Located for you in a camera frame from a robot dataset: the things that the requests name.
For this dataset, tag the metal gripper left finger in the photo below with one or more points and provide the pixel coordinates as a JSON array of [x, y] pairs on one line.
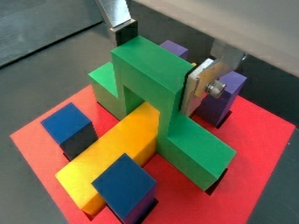
[[120, 24]]

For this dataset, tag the yellow long bar block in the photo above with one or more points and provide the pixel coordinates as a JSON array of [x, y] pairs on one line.
[[116, 148]]

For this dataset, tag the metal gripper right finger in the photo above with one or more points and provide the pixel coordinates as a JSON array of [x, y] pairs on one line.
[[201, 80]]

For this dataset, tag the purple block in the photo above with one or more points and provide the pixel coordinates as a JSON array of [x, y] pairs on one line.
[[175, 49], [213, 109]]

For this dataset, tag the blue block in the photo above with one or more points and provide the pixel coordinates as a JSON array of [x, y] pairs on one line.
[[71, 129], [127, 188]]

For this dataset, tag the left blue block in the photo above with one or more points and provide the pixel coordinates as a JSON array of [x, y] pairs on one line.
[[127, 188]]

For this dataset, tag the right purple block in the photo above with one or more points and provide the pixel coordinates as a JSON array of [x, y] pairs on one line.
[[175, 49]]

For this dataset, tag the left purple block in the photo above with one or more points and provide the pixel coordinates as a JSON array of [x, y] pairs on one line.
[[213, 109]]

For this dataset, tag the red base board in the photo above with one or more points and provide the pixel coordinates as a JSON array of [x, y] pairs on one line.
[[252, 131]]

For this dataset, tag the green bridge-shaped block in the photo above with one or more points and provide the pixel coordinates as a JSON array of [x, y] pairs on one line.
[[199, 155]]

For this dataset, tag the right blue block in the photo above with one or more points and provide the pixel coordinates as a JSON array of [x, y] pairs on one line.
[[71, 129]]

